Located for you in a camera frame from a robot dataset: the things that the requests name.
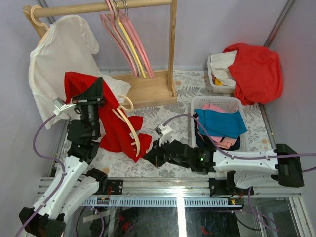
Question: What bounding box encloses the wooden hanger with white shirt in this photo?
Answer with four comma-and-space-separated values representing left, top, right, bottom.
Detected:
23, 5, 49, 39

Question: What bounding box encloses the red t shirt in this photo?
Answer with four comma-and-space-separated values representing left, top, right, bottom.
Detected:
64, 72, 153, 163

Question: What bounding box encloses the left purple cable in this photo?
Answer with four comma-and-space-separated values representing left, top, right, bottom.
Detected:
13, 115, 67, 237

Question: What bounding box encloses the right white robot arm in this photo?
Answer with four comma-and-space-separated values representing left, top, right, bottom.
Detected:
144, 140, 304, 195

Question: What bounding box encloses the white garment in rear basket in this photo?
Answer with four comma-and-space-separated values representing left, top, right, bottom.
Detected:
210, 50, 237, 87

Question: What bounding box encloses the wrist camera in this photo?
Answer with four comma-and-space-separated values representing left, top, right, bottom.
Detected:
156, 124, 172, 147
53, 97, 76, 116

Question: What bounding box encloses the red garment on rear basket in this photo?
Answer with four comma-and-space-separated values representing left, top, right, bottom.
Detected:
223, 43, 283, 105

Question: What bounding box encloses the dark navy garment in basket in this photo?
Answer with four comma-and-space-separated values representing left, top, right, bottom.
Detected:
194, 109, 247, 151

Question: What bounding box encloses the white laundry basket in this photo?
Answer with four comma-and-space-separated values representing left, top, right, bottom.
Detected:
190, 96, 250, 152

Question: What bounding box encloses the floral table cloth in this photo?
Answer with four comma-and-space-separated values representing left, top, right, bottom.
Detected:
55, 70, 281, 178

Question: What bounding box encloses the pink hanger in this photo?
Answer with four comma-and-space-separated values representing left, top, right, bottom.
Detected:
118, 0, 154, 79
99, 1, 135, 76

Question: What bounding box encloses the aluminium rail frame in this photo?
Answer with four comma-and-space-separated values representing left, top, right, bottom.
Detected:
24, 176, 304, 237

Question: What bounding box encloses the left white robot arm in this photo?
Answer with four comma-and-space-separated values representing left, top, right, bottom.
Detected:
18, 77, 108, 237

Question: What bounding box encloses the rear white basket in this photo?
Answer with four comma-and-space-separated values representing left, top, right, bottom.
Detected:
207, 55, 235, 94

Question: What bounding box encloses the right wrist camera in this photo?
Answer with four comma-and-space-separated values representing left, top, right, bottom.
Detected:
156, 124, 172, 147

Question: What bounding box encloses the light wooden hanger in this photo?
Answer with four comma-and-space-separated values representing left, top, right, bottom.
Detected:
112, 95, 141, 156

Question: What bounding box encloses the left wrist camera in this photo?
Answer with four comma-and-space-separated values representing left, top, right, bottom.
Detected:
53, 97, 76, 116

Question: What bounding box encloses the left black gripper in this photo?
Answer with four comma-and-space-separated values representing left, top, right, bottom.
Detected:
71, 77, 105, 138

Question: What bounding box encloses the yellow hanger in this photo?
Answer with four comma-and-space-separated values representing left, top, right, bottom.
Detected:
106, 0, 146, 78

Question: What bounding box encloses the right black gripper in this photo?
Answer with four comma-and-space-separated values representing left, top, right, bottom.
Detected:
144, 139, 191, 170

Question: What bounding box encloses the white t shirt on hanger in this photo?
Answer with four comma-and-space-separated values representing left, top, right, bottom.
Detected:
29, 15, 131, 129

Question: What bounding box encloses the wooden clothes rack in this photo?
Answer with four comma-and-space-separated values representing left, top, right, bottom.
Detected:
34, 0, 177, 108

